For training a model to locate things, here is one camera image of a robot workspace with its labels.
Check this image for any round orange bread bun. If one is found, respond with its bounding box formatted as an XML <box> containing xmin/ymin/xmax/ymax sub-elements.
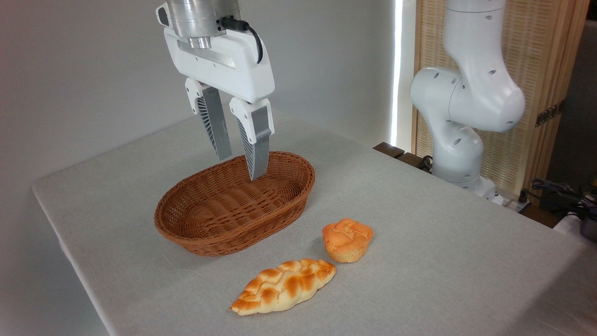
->
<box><xmin>322</xmin><ymin>218</ymin><xmax>374</xmax><ymax>263</ymax></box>

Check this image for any dark brown wooden platform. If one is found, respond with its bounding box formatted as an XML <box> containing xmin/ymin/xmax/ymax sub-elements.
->
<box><xmin>373</xmin><ymin>142</ymin><xmax>433</xmax><ymax>174</ymax></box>

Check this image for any light grey tablecloth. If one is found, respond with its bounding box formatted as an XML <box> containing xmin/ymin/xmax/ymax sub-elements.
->
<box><xmin>32</xmin><ymin>99</ymin><xmax>597</xmax><ymax>336</ymax></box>

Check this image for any bamboo folding screen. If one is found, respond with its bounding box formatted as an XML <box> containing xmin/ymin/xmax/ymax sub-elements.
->
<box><xmin>411</xmin><ymin>0</ymin><xmax>591</xmax><ymax>199</ymax></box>

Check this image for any white power strip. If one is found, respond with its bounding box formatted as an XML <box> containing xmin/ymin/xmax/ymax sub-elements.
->
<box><xmin>493</xmin><ymin>192</ymin><xmax>532</xmax><ymax>214</ymax></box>

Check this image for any brown oval wicker basket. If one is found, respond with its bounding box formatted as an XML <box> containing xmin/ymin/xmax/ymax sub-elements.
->
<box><xmin>154</xmin><ymin>151</ymin><xmax>316</xmax><ymax>257</ymax></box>

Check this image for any long braided bread loaf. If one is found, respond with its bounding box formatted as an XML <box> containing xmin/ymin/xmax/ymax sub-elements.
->
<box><xmin>229</xmin><ymin>258</ymin><xmax>337</xmax><ymax>316</ymax></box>

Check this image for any black screen hinge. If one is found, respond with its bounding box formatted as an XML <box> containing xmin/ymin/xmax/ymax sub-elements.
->
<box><xmin>535</xmin><ymin>99</ymin><xmax>567</xmax><ymax>127</ymax></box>

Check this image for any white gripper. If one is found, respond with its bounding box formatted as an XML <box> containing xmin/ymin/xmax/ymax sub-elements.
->
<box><xmin>163</xmin><ymin>27</ymin><xmax>276</xmax><ymax>181</ymax></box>

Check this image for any black cable bundle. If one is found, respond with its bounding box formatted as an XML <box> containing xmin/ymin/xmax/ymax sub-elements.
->
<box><xmin>519</xmin><ymin>178</ymin><xmax>597</xmax><ymax>221</ymax></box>

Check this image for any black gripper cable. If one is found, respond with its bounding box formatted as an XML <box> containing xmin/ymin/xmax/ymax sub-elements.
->
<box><xmin>218</xmin><ymin>16</ymin><xmax>264</xmax><ymax>64</ymax></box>

